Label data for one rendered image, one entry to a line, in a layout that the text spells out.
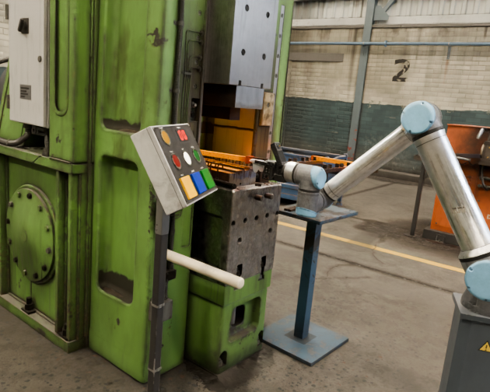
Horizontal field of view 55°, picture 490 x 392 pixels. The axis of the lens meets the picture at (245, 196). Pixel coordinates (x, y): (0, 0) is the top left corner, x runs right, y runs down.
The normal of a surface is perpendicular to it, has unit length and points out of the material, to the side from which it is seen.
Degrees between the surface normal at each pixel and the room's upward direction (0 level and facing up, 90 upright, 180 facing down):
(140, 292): 90
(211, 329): 90
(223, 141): 90
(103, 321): 90
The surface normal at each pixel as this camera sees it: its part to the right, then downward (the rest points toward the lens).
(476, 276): -0.51, 0.20
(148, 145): -0.24, 0.18
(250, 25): 0.78, 0.19
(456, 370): -0.88, 0.02
